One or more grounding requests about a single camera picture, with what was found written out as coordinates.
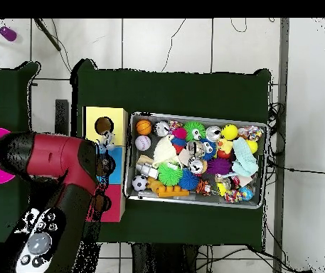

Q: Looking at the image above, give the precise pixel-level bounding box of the black rod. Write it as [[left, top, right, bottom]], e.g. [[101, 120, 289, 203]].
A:
[[33, 18, 63, 52]]

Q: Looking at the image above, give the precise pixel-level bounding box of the small green fuzzy eyed ball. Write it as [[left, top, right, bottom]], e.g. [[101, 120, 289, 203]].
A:
[[183, 121, 206, 143]]

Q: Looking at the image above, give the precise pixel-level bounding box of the wooden box with three holes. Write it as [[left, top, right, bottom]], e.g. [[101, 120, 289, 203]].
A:
[[82, 106, 129, 223]]

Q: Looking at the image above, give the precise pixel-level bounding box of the dark green tablecloth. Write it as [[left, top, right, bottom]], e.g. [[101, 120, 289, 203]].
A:
[[0, 61, 46, 246], [69, 58, 272, 247]]

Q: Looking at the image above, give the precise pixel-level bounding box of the black power cable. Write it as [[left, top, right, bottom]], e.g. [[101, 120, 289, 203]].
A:
[[267, 161, 325, 175]]

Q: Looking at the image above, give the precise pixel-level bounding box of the silver plastic toy truck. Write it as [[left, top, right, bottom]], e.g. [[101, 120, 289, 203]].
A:
[[135, 163, 159, 179]]

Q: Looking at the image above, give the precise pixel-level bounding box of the black and white soccer ball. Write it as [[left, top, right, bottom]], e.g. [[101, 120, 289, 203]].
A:
[[132, 174, 148, 192]]

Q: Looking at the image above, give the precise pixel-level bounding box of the white toy baseball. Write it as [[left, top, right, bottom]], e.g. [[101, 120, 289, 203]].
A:
[[134, 134, 152, 151]]

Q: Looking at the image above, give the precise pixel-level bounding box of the orange toy basketball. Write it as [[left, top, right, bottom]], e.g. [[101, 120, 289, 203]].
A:
[[135, 119, 154, 136]]

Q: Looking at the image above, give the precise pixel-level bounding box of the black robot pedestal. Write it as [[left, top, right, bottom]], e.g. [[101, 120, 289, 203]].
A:
[[130, 242, 200, 273]]

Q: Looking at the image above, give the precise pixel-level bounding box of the light blue cloth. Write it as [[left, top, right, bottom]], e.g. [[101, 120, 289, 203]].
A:
[[231, 136, 260, 178]]

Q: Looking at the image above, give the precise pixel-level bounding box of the purple spiky ball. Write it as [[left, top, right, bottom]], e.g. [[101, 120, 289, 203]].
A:
[[206, 157, 233, 175]]

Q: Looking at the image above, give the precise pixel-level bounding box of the blue fuzzy eyed ball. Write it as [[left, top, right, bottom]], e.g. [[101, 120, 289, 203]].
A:
[[200, 138, 218, 161]]

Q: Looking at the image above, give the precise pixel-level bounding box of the yellow smiley ball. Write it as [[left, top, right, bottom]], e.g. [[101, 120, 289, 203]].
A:
[[220, 124, 239, 141]]

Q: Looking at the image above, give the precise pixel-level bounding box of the shallow metal mesh bin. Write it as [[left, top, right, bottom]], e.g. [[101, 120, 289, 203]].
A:
[[123, 112, 270, 210]]

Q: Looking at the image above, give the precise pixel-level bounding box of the purple bottle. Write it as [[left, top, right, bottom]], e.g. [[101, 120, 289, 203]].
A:
[[0, 26, 18, 43]]

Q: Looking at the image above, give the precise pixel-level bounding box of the large green fuzzy eyed ball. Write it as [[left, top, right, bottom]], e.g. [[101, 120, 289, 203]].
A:
[[157, 162, 184, 188]]

